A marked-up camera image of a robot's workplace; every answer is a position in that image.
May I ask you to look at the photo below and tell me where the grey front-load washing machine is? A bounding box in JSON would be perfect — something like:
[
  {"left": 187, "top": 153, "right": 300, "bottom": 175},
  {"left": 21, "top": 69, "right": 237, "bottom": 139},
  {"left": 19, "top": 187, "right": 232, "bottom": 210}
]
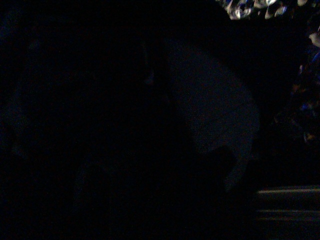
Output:
[{"left": 219, "top": 0, "right": 320, "bottom": 216}]

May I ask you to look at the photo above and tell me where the dark navy knitted garment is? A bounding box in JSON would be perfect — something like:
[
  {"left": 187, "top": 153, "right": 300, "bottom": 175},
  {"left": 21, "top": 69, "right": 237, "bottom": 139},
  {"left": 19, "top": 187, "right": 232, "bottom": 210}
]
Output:
[{"left": 0, "top": 0, "right": 320, "bottom": 240}]

